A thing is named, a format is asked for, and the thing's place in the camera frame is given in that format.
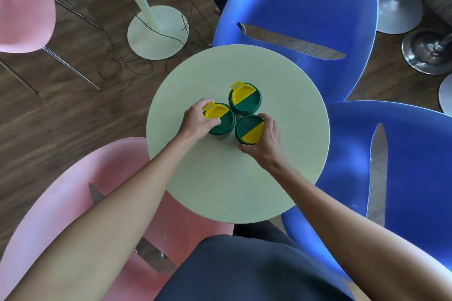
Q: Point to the blue plastic shell chair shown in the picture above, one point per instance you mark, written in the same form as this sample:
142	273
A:
300	1
416	170

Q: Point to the green jar with yellow-green lid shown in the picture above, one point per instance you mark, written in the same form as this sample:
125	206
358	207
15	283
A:
248	128
226	122
247	99

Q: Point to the person's left hand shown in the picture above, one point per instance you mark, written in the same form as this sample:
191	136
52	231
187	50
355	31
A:
193	121

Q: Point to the white round pedestal base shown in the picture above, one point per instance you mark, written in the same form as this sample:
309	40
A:
446	94

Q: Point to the chrome pedestal base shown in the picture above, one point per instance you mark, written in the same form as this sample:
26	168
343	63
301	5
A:
425	52

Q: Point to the pale green pedestal table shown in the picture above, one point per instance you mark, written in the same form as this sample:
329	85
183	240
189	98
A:
159	34

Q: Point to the person's right thumb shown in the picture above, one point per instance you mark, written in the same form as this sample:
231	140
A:
247	149

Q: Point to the person's right hand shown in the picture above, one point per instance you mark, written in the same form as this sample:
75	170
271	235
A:
270	145

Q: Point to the pink plastic shell chair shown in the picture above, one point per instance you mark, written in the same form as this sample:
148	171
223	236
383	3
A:
63	205
24	8

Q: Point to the person's right forearm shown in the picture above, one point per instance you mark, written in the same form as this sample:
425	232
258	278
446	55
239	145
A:
353	233

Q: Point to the person's left thumb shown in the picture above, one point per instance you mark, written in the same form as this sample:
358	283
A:
213	123

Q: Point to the person's left forearm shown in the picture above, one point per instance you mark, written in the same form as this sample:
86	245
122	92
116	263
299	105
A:
106	219

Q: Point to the person's dark navy shorts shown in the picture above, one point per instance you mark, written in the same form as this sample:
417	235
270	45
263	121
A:
254	269

